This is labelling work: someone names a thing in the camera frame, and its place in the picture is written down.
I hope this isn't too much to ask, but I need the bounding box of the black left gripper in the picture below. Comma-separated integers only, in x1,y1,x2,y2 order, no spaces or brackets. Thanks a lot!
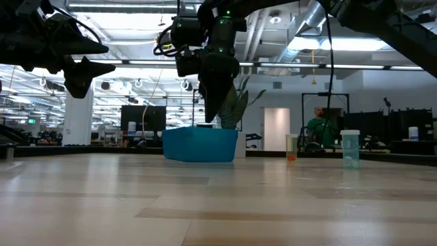
0,0,117,100

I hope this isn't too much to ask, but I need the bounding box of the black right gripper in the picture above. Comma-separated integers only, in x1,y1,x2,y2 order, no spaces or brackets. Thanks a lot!
198,51,241,124

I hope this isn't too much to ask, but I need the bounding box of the clear bottle with orange pill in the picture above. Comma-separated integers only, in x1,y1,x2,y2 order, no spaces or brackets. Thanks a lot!
285,133,299,162

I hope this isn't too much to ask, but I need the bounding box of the teal pill bottle white cap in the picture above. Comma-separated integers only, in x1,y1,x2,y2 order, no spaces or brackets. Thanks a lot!
340,129,361,170

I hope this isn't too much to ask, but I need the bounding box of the blue plastic basket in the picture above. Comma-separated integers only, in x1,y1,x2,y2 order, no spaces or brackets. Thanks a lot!
162,126,240,163

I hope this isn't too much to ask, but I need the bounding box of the green snake plant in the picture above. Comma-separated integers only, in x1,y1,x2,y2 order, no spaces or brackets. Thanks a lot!
215,74,266,131

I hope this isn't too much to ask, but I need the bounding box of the black monitor screen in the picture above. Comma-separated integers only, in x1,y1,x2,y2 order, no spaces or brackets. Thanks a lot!
343,111,389,137
120,105,167,133
389,109,434,141

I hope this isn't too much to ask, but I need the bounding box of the white square column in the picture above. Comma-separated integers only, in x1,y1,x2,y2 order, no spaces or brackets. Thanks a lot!
62,87,95,147

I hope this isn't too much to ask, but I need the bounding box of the long LED light bar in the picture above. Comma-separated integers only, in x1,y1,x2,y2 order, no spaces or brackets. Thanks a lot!
73,59,425,71

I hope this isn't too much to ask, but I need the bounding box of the person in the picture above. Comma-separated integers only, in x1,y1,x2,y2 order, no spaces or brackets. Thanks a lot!
306,107,337,150

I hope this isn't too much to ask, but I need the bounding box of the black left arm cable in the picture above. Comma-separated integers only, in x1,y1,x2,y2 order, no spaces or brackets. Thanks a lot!
51,5,103,44

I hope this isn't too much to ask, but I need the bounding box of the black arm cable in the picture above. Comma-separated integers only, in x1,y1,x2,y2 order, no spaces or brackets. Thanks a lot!
320,10,335,144
51,5,103,44

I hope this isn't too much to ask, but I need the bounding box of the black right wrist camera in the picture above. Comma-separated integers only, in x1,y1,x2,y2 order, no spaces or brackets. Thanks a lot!
175,50,203,78

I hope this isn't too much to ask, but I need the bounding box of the black aluminium table frame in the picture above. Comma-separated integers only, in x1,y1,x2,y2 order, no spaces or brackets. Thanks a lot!
0,145,437,168

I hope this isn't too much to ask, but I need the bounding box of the yellow hanging cord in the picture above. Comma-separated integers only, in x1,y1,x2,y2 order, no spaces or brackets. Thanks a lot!
310,50,318,85

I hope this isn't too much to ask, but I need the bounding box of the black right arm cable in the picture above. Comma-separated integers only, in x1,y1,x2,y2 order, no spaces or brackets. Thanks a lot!
320,10,335,144

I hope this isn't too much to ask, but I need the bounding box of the silver ventilation duct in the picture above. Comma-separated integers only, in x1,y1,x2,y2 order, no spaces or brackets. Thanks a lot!
272,0,328,66

